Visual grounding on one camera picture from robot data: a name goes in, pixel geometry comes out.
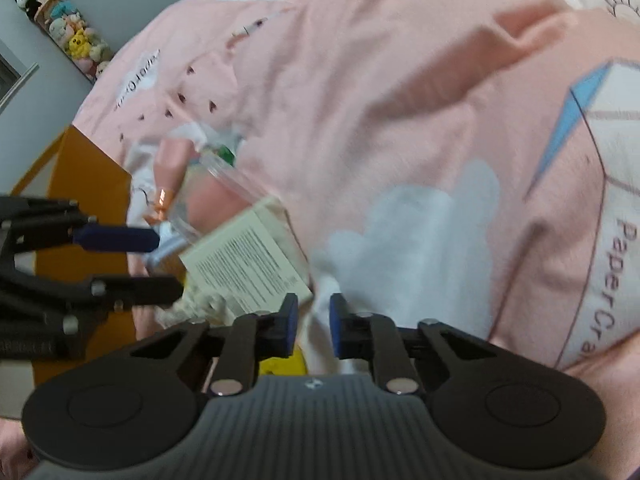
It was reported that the cream printed carton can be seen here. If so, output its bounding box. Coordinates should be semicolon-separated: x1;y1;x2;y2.
180;197;315;318

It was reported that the brown cardboard box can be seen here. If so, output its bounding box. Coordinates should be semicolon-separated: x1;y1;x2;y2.
32;125;188;386

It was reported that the white plastic bag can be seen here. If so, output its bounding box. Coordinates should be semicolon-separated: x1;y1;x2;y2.
122;122;246;196

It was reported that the clear plastic bottle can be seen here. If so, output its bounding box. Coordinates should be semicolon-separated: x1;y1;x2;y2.
170;152;273;241

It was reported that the grey window frame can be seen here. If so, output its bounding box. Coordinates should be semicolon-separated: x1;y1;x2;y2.
0;40;40;111

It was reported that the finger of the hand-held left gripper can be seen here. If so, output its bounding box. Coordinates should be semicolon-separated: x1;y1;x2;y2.
0;195;162;277
0;276;185;337

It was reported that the plush toy pile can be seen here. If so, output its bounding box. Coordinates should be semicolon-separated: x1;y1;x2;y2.
15;0;113;83

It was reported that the yellow plastic case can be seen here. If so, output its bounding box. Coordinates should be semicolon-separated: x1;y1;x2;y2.
259;346;307;377

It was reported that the pink printed blanket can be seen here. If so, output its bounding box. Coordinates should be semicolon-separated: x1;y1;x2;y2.
0;0;640;480

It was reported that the light blue tube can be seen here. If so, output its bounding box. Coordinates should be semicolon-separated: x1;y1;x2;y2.
144;236;190;268

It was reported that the white patterned packet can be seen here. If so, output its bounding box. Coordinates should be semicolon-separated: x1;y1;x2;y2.
155;284;237;327

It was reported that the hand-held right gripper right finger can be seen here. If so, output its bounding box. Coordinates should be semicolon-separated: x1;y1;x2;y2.
329;292;501;396

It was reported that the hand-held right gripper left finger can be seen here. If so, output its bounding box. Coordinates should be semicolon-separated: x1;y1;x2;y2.
127;292;301;398

